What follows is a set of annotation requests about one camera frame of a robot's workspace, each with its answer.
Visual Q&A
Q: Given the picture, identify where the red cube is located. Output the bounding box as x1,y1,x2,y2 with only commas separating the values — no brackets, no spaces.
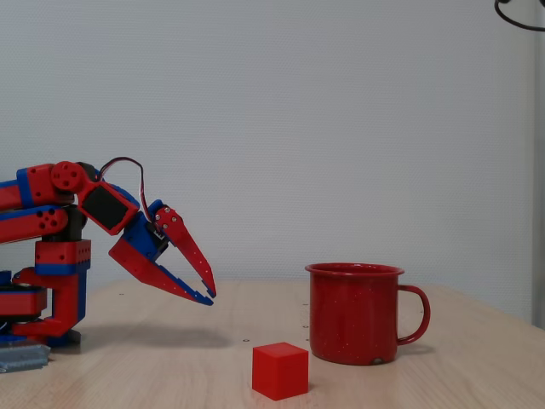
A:
251,342,310,402

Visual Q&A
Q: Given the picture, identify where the red enamel mug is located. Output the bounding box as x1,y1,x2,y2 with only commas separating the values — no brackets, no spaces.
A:
304,262,432,366

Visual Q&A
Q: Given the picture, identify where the red black servo cable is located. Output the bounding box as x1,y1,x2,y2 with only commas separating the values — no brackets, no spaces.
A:
97,157,166,238

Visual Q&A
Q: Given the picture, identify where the black hanging cable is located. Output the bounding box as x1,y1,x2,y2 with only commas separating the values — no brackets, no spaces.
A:
494,0,545,32

